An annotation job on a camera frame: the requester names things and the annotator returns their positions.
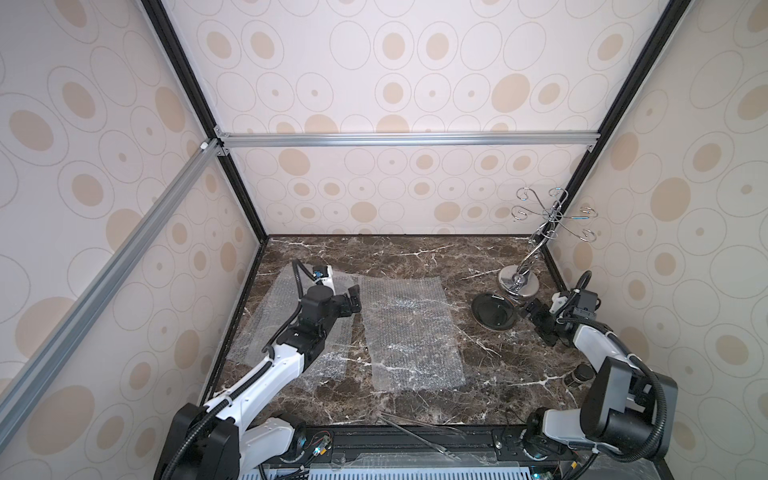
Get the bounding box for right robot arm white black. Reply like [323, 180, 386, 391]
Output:
[521, 288, 678, 463]

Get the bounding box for dark grey dinner plate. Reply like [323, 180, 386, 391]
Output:
[471, 293, 519, 331]

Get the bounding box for horizontal aluminium rail back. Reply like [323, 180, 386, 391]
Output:
[222, 130, 600, 148]

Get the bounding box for diagonal aluminium rail left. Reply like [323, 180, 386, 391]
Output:
[1, 138, 223, 449]

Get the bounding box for spice bottle black label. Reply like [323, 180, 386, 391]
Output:
[563, 363, 595, 387]

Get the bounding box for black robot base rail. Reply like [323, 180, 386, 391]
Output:
[241, 420, 673, 479]

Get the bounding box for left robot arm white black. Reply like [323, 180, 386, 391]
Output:
[154, 284, 362, 479]

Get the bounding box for chrome mug tree stand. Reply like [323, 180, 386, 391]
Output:
[497, 186, 598, 303]

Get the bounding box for bubble wrap around orange plate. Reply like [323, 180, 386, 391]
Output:
[227, 263, 361, 385]

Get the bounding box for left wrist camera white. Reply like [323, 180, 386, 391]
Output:
[312, 265, 336, 295]

